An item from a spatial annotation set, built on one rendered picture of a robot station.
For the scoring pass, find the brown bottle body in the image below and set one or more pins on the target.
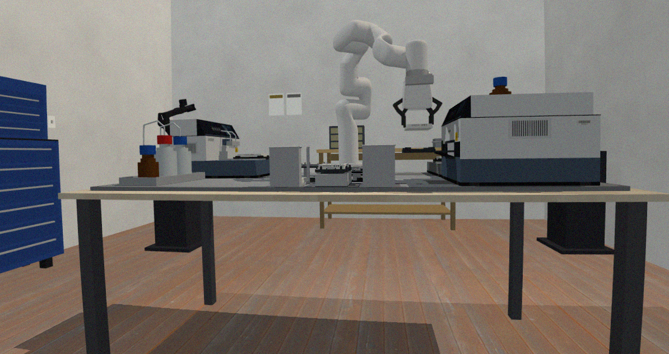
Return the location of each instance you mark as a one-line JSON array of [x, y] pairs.
[[148, 169]]

